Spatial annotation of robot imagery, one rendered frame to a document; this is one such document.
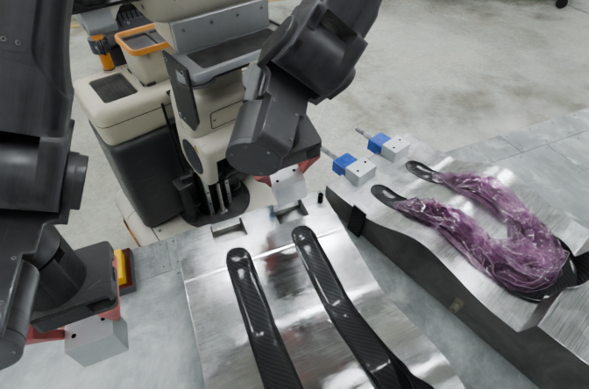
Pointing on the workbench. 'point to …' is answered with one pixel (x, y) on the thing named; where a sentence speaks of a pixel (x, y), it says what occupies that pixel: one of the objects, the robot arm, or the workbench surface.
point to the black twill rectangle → (357, 221)
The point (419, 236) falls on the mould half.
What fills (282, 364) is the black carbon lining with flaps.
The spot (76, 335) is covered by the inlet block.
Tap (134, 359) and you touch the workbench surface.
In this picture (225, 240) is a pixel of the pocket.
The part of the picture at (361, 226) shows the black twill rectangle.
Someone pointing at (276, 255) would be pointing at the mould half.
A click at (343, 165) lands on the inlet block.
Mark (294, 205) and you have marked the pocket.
